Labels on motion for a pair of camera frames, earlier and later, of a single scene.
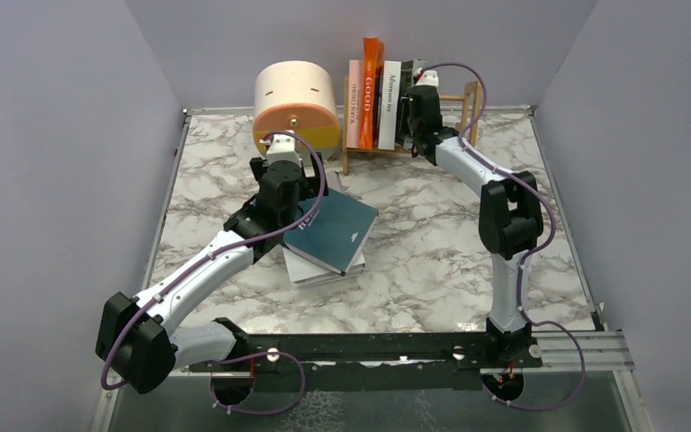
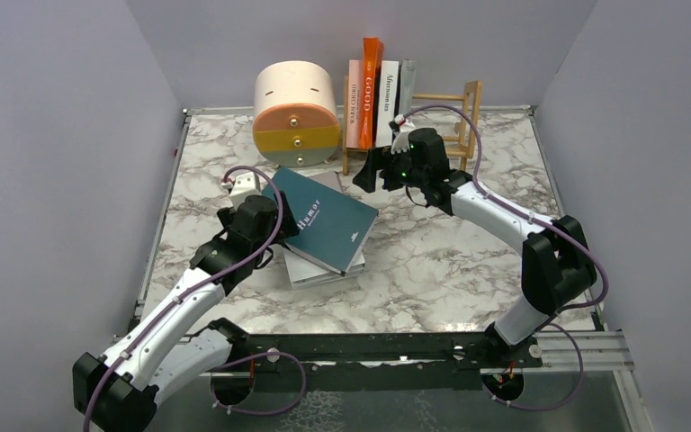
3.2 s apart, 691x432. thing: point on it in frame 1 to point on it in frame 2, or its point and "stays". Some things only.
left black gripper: (311, 185) to (287, 229)
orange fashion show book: (373, 49) stays
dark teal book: (333, 237) stays
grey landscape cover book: (407, 76) stays
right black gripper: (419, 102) to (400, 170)
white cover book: (390, 104) stays
